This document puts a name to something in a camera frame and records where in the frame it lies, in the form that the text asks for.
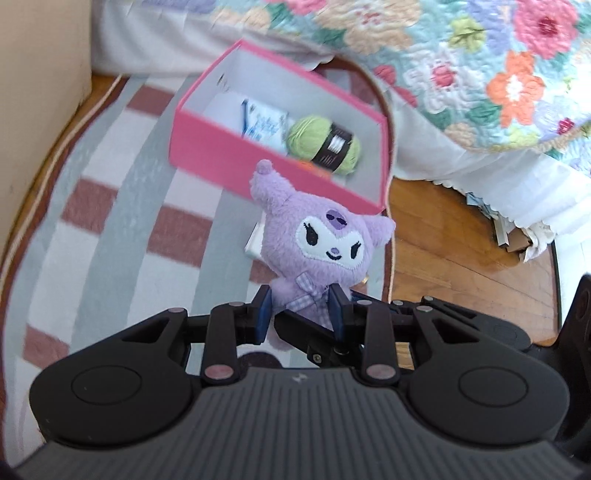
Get purple plush toy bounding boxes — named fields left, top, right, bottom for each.
left=250, top=159, right=396, bottom=330

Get striped oval rug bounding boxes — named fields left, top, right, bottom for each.
left=0, top=59, right=399, bottom=467

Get orange object in box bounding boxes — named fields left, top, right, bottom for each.
left=297, top=160, right=332, bottom=180

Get papers under bed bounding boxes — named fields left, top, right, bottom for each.
left=465, top=192, right=532, bottom=253

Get green yarn ball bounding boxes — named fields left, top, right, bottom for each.
left=287, top=115, right=362, bottom=175

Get white blue tissue packet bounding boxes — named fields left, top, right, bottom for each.
left=242, top=99, right=290, bottom=153

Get white bed skirt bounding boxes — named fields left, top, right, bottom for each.
left=91, top=1, right=590, bottom=245

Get pink cardboard box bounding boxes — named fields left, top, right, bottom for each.
left=169, top=40, right=392, bottom=215

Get floral quilted bedspread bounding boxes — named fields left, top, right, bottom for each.
left=162, top=1, right=590, bottom=173

